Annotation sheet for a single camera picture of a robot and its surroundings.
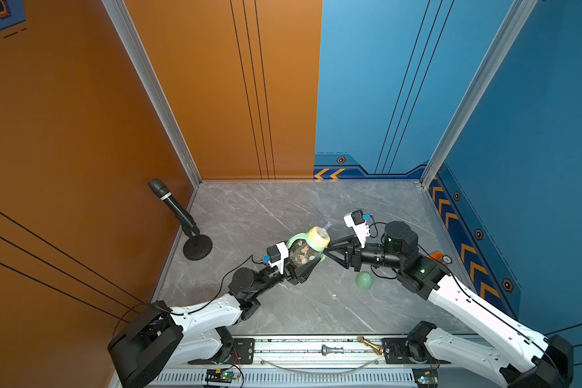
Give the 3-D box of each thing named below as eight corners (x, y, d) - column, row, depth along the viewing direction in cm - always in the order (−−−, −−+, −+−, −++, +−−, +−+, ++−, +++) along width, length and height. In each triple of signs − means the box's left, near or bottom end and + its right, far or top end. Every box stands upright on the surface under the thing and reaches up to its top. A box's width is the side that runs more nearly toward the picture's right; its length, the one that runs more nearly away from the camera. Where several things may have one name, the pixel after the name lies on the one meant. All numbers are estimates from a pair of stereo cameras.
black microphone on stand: (198, 261, 95) (162, 211, 70) (183, 234, 104) (146, 181, 79) (214, 251, 98) (185, 200, 73) (198, 226, 106) (167, 172, 81)
